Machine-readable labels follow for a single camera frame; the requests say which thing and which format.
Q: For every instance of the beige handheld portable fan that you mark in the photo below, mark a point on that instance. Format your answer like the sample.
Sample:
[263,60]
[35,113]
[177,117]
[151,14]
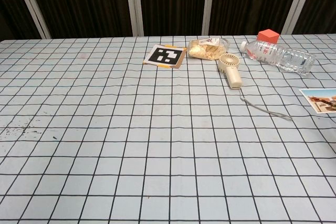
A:
[231,69]

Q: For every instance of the black white marker card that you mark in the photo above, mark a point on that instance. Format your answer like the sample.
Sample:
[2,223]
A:
[165,56]

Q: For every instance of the grid pattern tablecloth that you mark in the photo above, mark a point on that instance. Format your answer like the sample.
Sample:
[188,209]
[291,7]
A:
[147,140]

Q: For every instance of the clear bag of snacks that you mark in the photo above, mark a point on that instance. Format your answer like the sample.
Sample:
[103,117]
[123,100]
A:
[207,48]

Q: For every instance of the orange cube block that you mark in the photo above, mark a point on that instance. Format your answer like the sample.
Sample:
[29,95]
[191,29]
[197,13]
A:
[268,36]

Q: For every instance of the clear plastic water bottle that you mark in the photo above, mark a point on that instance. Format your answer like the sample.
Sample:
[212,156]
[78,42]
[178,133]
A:
[278,55]

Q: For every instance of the photo postcard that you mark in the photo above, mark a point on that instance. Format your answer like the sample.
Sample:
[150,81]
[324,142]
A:
[320,100]

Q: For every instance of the white partition frame post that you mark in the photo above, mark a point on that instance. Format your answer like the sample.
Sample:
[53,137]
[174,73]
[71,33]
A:
[295,3]
[31,3]
[208,3]
[134,3]

